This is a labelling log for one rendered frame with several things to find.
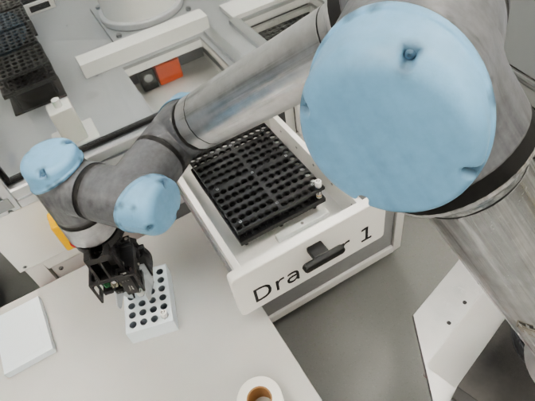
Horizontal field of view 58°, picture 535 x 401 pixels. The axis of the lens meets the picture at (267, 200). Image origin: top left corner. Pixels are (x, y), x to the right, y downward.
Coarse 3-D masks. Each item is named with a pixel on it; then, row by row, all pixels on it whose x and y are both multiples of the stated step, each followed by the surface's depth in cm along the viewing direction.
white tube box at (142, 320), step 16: (160, 272) 91; (160, 288) 88; (128, 304) 86; (144, 304) 88; (160, 304) 85; (128, 320) 84; (144, 320) 85; (160, 320) 83; (176, 320) 86; (128, 336) 83; (144, 336) 84
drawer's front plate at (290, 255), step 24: (336, 216) 77; (360, 216) 78; (384, 216) 82; (288, 240) 75; (312, 240) 75; (336, 240) 79; (360, 240) 83; (264, 264) 73; (288, 264) 76; (240, 288) 74; (264, 288) 77; (288, 288) 81; (240, 312) 79
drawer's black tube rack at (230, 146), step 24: (240, 144) 96; (264, 144) 94; (216, 168) 92; (240, 168) 91; (264, 168) 90; (288, 168) 89; (216, 192) 88; (240, 192) 91; (264, 192) 86; (288, 192) 85; (240, 216) 87; (288, 216) 85; (240, 240) 83
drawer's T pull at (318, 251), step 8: (312, 248) 75; (320, 248) 75; (336, 248) 75; (344, 248) 75; (312, 256) 75; (320, 256) 74; (328, 256) 74; (336, 256) 75; (304, 264) 74; (312, 264) 73; (320, 264) 74
